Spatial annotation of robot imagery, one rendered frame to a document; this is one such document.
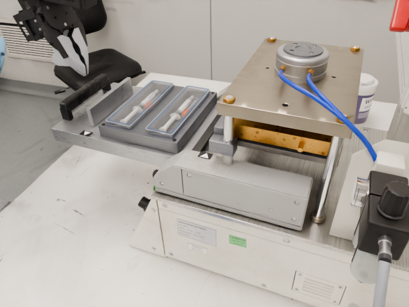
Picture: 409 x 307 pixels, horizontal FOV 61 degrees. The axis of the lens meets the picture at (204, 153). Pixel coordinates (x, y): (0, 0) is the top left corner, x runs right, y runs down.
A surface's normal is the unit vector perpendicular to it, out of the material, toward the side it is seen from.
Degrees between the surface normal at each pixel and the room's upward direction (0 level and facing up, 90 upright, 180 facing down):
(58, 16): 70
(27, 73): 90
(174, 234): 90
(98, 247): 0
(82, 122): 0
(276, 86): 0
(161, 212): 90
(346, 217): 90
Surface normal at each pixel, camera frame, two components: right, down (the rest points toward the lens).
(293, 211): -0.38, 0.57
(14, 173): -0.03, -0.79
